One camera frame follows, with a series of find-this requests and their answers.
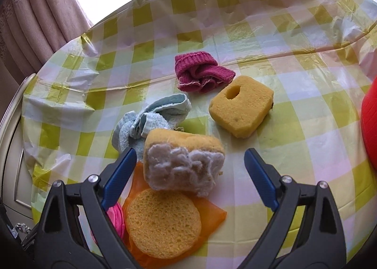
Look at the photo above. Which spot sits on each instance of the red plastic bucket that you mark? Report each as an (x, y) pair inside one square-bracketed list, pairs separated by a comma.
[(371, 124)]

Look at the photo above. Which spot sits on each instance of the maroon knitted cloth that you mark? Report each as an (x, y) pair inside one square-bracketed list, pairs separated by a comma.
[(203, 71)]

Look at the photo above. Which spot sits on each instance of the yellow sponge with white fleece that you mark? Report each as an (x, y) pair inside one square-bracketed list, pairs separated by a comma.
[(176, 165)]

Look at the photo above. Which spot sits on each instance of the yellow sponge with hole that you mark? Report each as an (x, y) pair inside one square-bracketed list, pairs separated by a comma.
[(241, 110)]

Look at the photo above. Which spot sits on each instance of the yellow checked plastic tablecloth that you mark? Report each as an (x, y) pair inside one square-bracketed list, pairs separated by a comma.
[(309, 104)]

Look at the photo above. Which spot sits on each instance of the bright pink ruffled item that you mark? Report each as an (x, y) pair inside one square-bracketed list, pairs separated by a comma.
[(115, 217)]

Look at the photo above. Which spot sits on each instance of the orange mesh bag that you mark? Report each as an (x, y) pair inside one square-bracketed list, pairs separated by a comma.
[(212, 213)]

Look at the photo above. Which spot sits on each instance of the beige curtain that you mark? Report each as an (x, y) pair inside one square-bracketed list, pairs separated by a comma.
[(44, 6)]

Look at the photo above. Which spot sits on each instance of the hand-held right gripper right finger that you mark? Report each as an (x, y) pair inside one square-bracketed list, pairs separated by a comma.
[(262, 179)]

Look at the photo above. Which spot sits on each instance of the light blue cloth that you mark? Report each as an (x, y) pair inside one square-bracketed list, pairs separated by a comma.
[(165, 107)]

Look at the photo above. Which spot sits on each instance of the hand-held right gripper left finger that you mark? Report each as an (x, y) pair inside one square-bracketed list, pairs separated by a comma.
[(117, 179)]

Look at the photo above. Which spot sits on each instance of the white cabinet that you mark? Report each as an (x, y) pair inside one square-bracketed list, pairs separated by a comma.
[(11, 154)]

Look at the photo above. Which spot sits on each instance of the round yellow sponge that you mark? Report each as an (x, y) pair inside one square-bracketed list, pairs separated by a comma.
[(163, 221)]

